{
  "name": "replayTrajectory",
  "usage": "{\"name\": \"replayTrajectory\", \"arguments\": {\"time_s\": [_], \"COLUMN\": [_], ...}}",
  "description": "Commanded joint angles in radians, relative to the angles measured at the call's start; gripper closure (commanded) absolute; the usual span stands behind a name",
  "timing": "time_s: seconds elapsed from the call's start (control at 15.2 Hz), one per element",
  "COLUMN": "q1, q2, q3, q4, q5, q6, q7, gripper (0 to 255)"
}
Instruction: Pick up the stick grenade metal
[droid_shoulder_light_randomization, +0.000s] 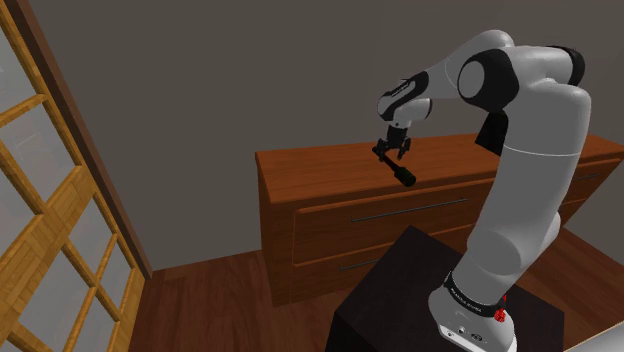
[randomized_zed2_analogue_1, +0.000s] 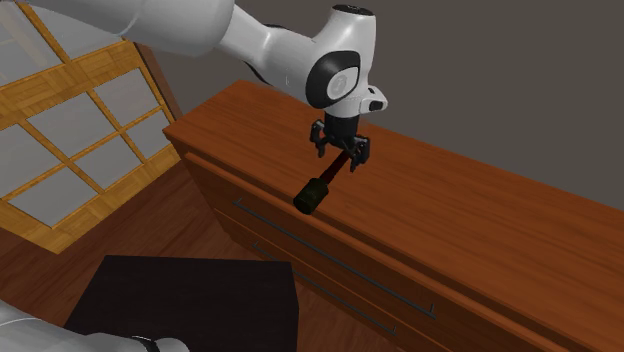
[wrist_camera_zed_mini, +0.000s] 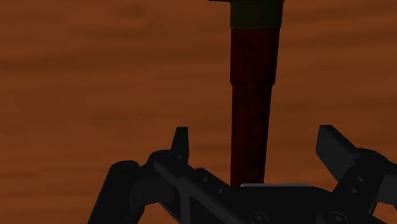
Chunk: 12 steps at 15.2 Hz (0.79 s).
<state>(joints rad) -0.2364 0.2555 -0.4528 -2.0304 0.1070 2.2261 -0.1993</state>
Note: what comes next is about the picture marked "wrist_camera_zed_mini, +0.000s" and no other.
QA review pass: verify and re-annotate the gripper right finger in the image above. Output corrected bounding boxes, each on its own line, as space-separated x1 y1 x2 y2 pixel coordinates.
315 124 397 224

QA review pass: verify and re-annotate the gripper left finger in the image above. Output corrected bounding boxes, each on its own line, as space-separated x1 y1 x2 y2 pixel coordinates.
87 126 246 224

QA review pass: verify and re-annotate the dark red marker pen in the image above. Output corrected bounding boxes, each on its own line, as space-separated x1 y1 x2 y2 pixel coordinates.
208 0 285 188

